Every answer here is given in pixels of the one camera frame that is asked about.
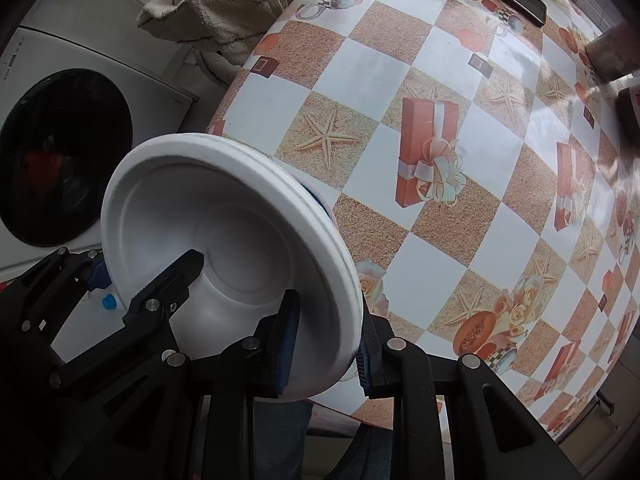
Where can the beige towel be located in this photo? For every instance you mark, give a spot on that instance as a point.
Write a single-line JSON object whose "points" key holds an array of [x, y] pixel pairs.
{"points": [[215, 17]]}

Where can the metal cup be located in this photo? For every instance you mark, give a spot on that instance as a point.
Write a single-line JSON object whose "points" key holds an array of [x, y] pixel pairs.
{"points": [[615, 55]]}

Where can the dark pot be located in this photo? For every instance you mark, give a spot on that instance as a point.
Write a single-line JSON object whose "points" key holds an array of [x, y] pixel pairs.
{"points": [[631, 110]]}

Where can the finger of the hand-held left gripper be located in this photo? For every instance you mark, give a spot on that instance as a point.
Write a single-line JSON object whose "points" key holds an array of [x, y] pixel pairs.
{"points": [[97, 276], [170, 285]]}

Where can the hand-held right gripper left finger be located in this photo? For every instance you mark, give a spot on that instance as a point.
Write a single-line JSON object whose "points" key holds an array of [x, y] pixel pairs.
{"points": [[287, 355]]}

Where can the white washing machine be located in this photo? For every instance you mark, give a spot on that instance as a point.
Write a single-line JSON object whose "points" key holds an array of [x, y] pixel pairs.
{"points": [[150, 110]]}

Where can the checkered printed tablecloth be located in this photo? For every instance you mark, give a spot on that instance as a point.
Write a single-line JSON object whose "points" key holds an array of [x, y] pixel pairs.
{"points": [[450, 160]]}

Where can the blue bottle cap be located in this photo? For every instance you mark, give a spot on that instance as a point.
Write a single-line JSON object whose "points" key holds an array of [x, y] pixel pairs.
{"points": [[109, 303]]}

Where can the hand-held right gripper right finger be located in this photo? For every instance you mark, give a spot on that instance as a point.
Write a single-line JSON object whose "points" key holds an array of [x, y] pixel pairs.
{"points": [[362, 366]]}

